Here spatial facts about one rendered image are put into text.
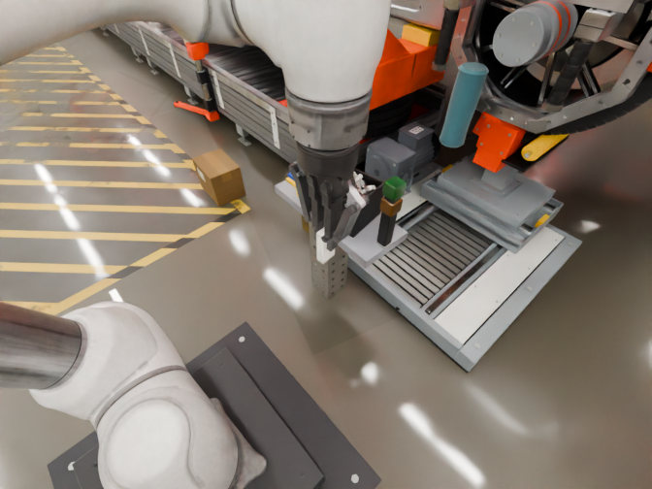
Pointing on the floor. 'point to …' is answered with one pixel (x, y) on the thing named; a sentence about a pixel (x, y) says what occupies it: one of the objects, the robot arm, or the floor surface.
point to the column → (327, 276)
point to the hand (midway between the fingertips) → (326, 244)
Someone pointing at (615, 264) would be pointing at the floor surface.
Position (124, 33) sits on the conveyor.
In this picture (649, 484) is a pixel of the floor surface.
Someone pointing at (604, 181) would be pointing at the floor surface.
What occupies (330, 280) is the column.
